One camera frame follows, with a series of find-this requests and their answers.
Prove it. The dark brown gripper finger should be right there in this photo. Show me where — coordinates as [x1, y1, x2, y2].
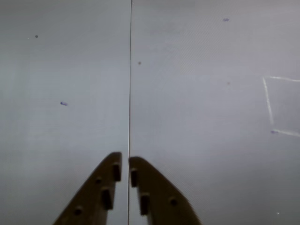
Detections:
[52, 152, 123, 225]
[129, 156, 203, 225]

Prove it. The grey mat with box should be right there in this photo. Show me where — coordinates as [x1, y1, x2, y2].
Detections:
[127, 0, 300, 225]

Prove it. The grey mat without box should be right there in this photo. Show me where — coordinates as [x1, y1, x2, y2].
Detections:
[0, 0, 132, 225]

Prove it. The transparent plastic box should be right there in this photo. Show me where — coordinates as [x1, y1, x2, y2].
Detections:
[262, 75, 300, 137]

